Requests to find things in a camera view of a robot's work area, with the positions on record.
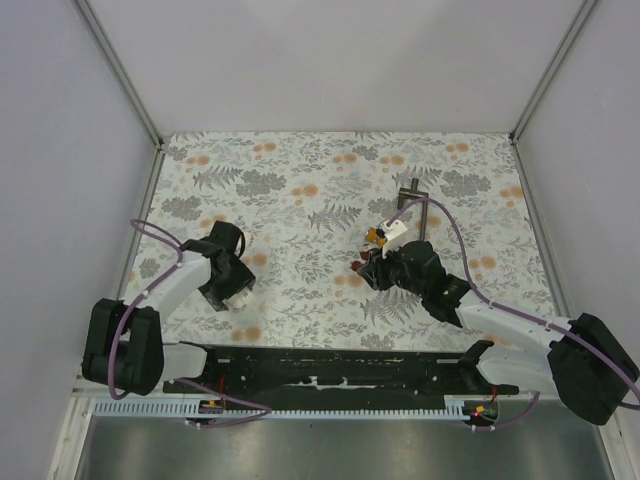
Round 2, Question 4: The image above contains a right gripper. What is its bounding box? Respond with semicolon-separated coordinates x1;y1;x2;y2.
357;239;426;299

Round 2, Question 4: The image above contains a brown faucet with chrome cap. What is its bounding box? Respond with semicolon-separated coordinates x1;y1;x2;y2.
350;250;371;272

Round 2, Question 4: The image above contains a white pipe elbow fitting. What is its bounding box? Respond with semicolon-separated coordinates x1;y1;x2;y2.
224;288;253;310

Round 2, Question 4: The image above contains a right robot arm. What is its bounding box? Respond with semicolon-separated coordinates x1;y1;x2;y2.
351;241;639;426

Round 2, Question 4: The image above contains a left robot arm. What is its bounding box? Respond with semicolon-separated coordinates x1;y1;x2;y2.
81;220;256;400

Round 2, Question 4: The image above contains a yellow faucet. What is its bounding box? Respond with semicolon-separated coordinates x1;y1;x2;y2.
365;227;387;248

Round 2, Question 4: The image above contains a grey metal faucet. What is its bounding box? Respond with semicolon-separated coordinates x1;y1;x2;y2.
398;178;431;241

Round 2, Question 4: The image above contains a floral patterned table mat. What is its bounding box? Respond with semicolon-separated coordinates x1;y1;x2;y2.
148;132;554;351

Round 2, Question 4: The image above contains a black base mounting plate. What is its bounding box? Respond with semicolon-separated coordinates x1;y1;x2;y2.
163;340;519;410

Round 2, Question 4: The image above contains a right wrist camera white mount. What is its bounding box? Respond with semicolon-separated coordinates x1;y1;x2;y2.
378;220;408;259

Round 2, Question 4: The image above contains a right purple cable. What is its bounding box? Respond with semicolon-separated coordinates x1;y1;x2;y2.
384;198;640;434

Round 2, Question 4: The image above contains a white slotted cable duct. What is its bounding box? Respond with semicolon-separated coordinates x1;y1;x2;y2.
93;398;470;421

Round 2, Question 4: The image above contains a left aluminium frame post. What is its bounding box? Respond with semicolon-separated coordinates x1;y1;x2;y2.
72;0;164;150

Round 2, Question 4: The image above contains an aluminium frame post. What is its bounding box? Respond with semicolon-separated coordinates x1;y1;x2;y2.
72;0;164;150
509;0;601;145

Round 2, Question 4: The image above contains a right aluminium frame post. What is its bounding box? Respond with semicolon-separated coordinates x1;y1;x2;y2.
509;0;601;145

